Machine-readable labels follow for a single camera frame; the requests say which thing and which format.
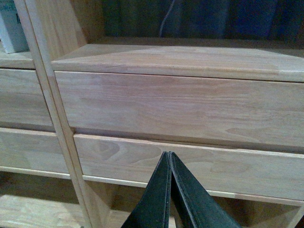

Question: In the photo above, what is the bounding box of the light wooden bookshelf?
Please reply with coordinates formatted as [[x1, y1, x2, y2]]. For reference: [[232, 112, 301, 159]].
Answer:
[[0, 0, 304, 228]]

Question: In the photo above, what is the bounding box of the dark blue curtain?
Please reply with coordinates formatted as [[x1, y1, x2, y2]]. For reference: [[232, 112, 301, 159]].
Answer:
[[102, 0, 304, 41]]

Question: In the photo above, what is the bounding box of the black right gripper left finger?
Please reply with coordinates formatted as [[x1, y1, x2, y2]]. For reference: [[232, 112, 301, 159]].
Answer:
[[122, 152, 171, 228]]

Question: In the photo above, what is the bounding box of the thin grey hanging cable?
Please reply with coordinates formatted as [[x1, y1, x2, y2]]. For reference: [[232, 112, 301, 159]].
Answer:
[[159, 0, 176, 38]]

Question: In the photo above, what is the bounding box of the white book red spine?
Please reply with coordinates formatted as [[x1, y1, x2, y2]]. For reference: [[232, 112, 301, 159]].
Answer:
[[0, 0, 29, 54]]

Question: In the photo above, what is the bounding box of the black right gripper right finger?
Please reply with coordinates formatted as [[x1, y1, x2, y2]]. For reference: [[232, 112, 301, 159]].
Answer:
[[169, 152, 241, 228]]

